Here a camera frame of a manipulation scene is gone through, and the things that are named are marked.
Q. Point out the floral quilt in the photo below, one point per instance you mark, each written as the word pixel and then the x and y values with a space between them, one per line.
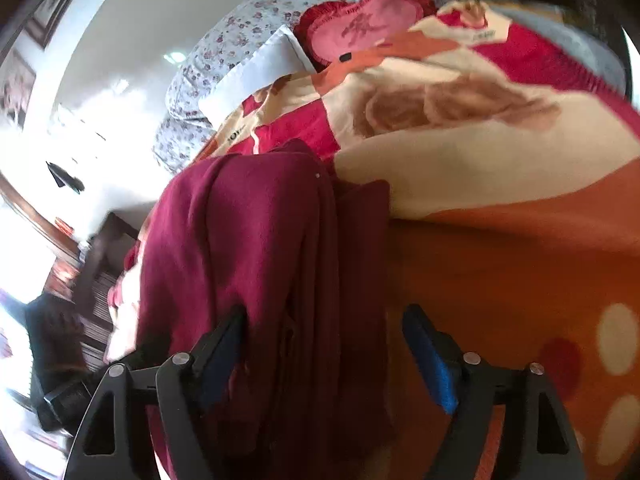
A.
pixel 225 45

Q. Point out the bright window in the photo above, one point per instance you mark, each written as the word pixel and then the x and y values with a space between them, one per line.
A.
pixel 15 330

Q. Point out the dark red knitted garment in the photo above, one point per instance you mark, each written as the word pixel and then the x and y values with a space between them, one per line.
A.
pixel 260 240

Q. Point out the grey cloth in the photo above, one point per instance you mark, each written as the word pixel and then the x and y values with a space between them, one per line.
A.
pixel 575 40

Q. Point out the red heart cushion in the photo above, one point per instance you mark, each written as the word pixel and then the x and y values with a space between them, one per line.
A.
pixel 380 20

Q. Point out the red orange printed blanket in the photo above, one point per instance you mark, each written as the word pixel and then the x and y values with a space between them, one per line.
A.
pixel 500 240

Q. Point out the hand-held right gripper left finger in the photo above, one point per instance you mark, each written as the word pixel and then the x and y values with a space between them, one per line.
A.
pixel 220 360

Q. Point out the black wall fixture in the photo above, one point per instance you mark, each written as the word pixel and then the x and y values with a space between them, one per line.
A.
pixel 65 176

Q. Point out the white pillow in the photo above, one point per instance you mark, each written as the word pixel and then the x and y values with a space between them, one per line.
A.
pixel 255 75

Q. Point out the dark wooden cabinet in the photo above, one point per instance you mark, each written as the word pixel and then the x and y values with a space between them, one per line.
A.
pixel 100 280

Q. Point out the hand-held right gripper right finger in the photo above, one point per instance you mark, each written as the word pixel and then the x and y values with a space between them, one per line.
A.
pixel 435 365

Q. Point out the framed wall picture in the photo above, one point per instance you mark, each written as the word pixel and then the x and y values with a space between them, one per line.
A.
pixel 17 87
pixel 50 15

